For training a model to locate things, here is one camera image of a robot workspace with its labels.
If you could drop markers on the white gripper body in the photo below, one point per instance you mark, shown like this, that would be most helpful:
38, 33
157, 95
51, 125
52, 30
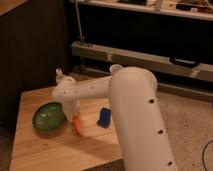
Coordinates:
71, 107

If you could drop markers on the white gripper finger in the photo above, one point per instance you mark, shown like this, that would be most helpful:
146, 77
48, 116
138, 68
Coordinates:
78, 115
69, 118

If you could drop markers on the orange pepper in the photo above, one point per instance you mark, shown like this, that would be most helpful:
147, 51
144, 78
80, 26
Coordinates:
77, 125

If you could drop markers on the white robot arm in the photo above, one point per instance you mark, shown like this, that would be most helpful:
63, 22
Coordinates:
135, 111

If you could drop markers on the green plate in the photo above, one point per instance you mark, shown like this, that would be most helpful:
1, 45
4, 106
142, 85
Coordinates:
48, 118

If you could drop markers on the blue sponge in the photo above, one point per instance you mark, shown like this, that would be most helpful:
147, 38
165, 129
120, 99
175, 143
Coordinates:
104, 118

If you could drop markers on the small clear bottle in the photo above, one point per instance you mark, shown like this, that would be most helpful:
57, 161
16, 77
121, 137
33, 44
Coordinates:
59, 75

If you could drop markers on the white plastic cup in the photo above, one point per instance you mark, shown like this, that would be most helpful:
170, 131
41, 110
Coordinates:
114, 68

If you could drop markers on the metal shelf rack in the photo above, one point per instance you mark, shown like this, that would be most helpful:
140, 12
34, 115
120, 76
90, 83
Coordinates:
145, 36

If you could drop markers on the black handle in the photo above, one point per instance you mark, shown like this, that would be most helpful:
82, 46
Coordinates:
188, 64

